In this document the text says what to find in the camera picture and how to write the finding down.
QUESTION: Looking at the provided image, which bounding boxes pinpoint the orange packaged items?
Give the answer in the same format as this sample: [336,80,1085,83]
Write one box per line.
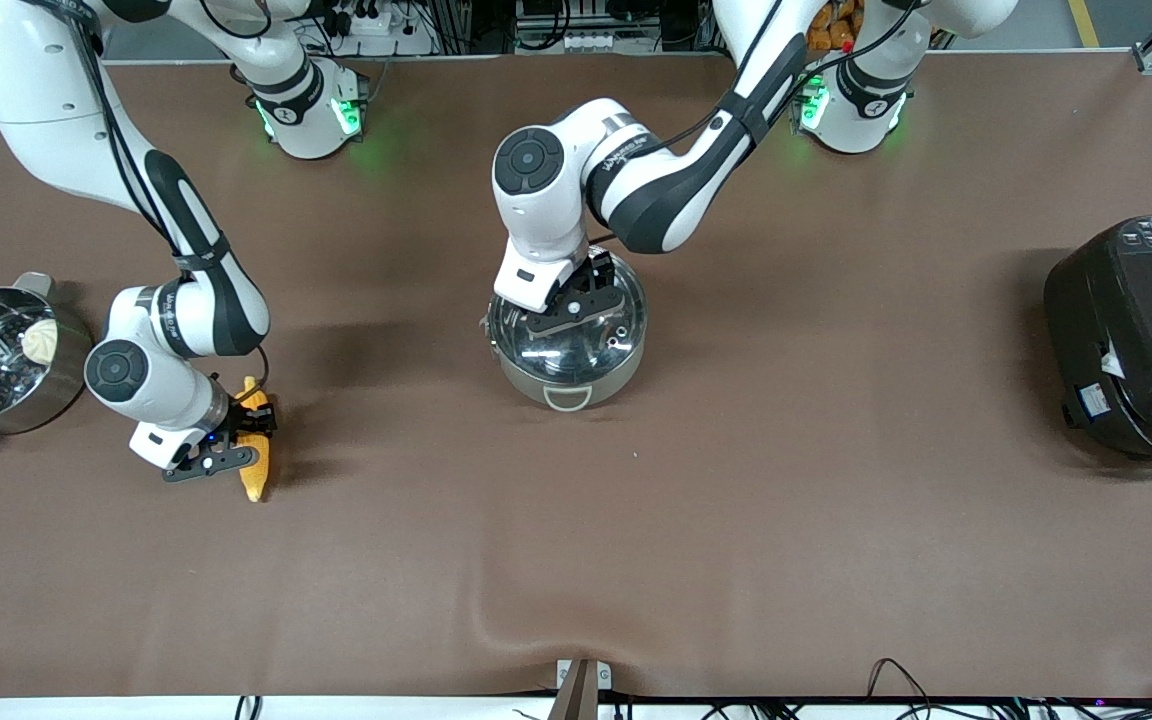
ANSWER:
[806,0,864,51]

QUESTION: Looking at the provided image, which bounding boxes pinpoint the round glass pot lid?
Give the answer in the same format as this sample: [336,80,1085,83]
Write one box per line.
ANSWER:
[488,258,647,386]

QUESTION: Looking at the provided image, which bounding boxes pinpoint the stainless steel steamer pot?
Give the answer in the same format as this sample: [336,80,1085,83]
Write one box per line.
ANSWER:
[0,272,95,451]

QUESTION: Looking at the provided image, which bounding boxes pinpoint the metal table clamp bracket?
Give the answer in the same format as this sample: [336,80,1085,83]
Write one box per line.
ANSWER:
[548,658,613,720]

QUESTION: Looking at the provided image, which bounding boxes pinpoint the black rice cooker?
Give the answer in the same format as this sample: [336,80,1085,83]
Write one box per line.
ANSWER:
[1043,214,1152,473]

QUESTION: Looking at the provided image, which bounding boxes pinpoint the black looped floor cable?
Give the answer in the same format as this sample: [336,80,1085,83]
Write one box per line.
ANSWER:
[866,657,949,707]

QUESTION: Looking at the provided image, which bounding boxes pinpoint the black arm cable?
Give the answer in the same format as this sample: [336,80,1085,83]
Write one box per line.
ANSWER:
[21,0,199,263]
[586,15,932,251]

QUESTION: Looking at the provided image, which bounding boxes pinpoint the white steamed bun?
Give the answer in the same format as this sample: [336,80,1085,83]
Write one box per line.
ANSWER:
[21,318,59,363]

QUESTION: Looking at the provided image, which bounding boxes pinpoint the sage green electric pot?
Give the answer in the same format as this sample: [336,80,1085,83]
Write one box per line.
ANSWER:
[486,255,649,413]

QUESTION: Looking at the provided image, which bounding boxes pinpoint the yellow corn cob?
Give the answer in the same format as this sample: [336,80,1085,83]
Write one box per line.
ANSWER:
[238,377,274,503]

